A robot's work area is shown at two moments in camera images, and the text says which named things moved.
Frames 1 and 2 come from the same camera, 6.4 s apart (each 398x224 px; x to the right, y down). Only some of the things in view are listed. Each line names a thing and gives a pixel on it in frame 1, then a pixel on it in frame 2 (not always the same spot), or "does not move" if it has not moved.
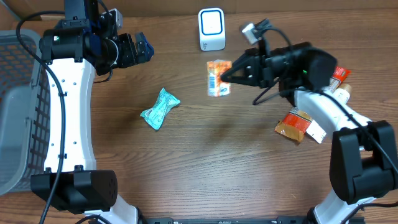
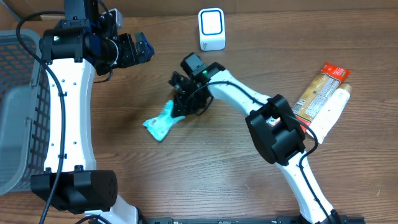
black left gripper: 133,56 does not move
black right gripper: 259,64 -> 188,107
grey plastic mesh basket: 25,114 does not move
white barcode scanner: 212,29 does not move
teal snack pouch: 155,116 -> 160,126
